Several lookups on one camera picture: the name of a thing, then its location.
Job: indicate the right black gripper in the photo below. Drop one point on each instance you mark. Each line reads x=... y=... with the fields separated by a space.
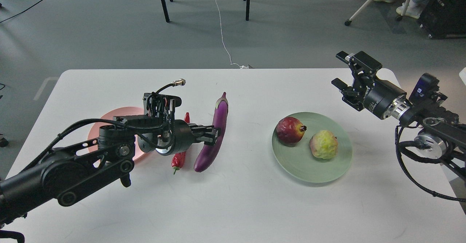
x=382 y=98

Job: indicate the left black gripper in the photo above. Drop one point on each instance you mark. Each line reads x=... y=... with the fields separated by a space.
x=184 y=134

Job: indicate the purple eggplant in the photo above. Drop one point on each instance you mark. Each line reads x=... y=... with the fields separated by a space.
x=209 y=153

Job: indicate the yellow-green guava fruit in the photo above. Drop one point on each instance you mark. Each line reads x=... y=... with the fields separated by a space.
x=324 y=145

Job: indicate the red pomegranate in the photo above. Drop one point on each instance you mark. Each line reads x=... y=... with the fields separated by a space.
x=290 y=130

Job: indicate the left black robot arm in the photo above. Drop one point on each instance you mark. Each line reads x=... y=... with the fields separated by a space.
x=92 y=153

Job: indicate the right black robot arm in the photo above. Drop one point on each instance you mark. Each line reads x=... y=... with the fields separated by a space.
x=426 y=131

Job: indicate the red chili pepper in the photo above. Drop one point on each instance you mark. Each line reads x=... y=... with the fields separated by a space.
x=178 y=161

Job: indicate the person's white shoes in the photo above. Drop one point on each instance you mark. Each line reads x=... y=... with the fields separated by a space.
x=414 y=9

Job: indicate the green plate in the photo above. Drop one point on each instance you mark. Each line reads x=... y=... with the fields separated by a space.
x=299 y=161

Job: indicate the black equipment case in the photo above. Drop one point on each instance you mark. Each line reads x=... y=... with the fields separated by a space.
x=444 y=19

